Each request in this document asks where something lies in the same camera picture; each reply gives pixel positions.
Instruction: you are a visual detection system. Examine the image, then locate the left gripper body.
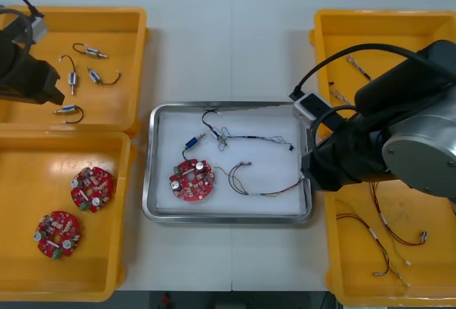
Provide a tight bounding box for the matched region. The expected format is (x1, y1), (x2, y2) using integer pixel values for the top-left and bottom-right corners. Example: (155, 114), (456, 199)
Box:
(10, 55), (61, 106)

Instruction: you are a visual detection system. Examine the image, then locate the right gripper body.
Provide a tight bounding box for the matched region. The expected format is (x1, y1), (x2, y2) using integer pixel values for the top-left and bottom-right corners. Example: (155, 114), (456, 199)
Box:
(300, 133), (361, 193)

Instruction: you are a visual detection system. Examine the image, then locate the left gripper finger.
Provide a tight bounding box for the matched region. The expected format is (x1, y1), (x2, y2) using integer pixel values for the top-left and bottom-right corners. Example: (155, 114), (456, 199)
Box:
(48, 86), (66, 106)

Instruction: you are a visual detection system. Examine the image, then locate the red-black wire harness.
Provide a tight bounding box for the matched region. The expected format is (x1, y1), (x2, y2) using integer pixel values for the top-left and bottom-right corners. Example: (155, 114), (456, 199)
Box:
(215, 160), (308, 198)
(370, 180), (430, 248)
(336, 212), (391, 276)

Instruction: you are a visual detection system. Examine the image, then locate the solenoid with white label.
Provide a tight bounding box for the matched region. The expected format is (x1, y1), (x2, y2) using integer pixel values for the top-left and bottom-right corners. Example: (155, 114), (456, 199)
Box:
(86, 66), (123, 87)
(201, 108), (232, 154)
(53, 104), (85, 126)
(58, 55), (80, 96)
(72, 42), (108, 59)

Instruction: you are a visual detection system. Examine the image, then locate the round red circuit board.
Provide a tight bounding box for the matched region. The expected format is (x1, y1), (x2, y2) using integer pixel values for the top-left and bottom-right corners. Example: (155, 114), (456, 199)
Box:
(33, 210), (81, 261)
(70, 167), (118, 214)
(168, 158), (218, 203)

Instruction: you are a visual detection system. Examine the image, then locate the solenoid with blue label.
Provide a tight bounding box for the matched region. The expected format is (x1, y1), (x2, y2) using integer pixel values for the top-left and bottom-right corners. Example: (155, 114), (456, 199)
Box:
(181, 134), (209, 162)

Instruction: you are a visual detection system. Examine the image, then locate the yellow-orange plastic bin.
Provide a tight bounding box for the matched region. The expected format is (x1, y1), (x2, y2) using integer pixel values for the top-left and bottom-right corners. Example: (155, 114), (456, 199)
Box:
(0, 5), (150, 137)
(308, 9), (456, 139)
(318, 137), (456, 309)
(0, 131), (133, 303)

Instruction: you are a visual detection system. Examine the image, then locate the steel tray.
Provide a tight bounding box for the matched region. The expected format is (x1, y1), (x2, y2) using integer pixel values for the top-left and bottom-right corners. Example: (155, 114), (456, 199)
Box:
(141, 101), (314, 224)

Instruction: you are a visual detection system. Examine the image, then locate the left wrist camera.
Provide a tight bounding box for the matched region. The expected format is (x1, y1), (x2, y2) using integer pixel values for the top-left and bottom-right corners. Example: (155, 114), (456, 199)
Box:
(29, 16), (49, 43)

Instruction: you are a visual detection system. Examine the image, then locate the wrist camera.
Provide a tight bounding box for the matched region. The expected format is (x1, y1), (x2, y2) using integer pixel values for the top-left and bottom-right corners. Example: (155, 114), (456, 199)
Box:
(291, 92), (334, 128)
(29, 16), (49, 43)

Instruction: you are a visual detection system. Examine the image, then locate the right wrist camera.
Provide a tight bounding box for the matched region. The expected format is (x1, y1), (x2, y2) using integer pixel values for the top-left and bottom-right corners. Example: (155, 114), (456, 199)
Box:
(291, 92), (334, 128)

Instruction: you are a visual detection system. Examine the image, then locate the green-yellow wire harness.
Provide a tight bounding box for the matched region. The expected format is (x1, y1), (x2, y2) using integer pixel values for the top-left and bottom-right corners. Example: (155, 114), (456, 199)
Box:
(334, 198), (413, 288)

